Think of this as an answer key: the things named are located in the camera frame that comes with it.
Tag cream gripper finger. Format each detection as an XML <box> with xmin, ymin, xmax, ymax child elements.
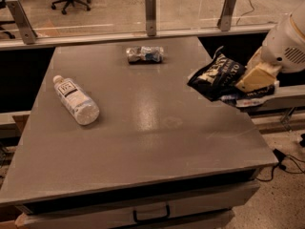
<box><xmin>235</xmin><ymin>68</ymin><xmax>275</xmax><ymax>93</ymax></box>

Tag blue Kettle chip bag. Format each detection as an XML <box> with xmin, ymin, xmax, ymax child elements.
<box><xmin>187</xmin><ymin>48</ymin><xmax>279</xmax><ymax>109</ymax></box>

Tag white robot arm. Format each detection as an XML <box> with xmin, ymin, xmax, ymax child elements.
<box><xmin>235</xmin><ymin>2</ymin><xmax>305</xmax><ymax>93</ymax></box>

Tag crushed Red Bull can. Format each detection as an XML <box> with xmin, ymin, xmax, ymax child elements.
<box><xmin>126</xmin><ymin>46</ymin><xmax>164</xmax><ymax>63</ymax></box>

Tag grey table drawer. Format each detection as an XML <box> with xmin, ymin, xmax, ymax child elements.
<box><xmin>15</xmin><ymin>180</ymin><xmax>259</xmax><ymax>229</ymax></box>

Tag clear plastic water bottle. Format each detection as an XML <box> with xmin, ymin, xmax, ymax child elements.
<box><xmin>53</xmin><ymin>75</ymin><xmax>100</xmax><ymax>126</ymax></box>

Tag glass partition panel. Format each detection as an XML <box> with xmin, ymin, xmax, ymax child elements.
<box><xmin>0</xmin><ymin>0</ymin><xmax>305</xmax><ymax>43</ymax></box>

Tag right metal glass bracket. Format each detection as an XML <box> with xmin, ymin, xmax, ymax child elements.
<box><xmin>217</xmin><ymin>0</ymin><xmax>236</xmax><ymax>31</ymax></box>

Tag metal glass bracket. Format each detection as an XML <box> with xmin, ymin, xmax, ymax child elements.
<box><xmin>217</xmin><ymin>0</ymin><xmax>236</xmax><ymax>31</ymax></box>
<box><xmin>145</xmin><ymin>0</ymin><xmax>156</xmax><ymax>36</ymax></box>
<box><xmin>6</xmin><ymin>0</ymin><xmax>37</xmax><ymax>45</ymax></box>

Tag black floor cable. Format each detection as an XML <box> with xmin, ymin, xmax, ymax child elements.
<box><xmin>255</xmin><ymin>148</ymin><xmax>305</xmax><ymax>183</ymax></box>

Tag middle metal glass bracket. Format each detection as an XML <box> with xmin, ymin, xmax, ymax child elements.
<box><xmin>145</xmin><ymin>0</ymin><xmax>156</xmax><ymax>36</ymax></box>

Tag black drawer handle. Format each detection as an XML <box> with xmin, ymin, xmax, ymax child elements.
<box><xmin>132</xmin><ymin>205</ymin><xmax>171</xmax><ymax>224</ymax></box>

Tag left metal glass bracket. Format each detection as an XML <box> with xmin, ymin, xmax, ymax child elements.
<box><xmin>6</xmin><ymin>0</ymin><xmax>37</xmax><ymax>45</ymax></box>

